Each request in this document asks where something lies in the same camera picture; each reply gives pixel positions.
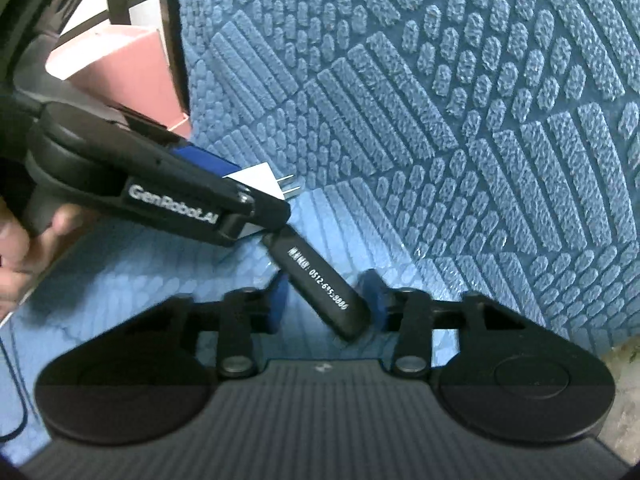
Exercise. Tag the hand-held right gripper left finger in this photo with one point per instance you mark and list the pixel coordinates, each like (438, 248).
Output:
(278, 305)

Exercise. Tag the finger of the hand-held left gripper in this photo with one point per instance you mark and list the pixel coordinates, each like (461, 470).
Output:
(262, 212)
(205, 162)

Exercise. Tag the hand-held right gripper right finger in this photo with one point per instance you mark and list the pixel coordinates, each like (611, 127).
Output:
(372, 302)

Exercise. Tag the white charger plug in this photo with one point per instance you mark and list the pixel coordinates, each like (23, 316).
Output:
(255, 180)

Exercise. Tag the black stick with white print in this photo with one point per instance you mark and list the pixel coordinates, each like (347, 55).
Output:
(320, 285)

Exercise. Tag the pink cardboard box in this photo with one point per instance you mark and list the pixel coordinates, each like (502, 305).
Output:
(135, 80)

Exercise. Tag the person's left hand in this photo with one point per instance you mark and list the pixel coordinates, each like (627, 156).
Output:
(30, 260)

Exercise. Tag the blue textured chair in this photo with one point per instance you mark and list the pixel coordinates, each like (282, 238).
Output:
(450, 110)

